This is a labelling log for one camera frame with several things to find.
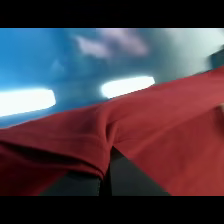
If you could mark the red T-shirt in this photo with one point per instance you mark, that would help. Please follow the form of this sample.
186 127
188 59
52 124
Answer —
166 126

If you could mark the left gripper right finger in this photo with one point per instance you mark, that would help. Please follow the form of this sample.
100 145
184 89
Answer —
130 176

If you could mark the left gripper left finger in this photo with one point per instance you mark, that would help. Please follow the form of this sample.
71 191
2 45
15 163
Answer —
75 185

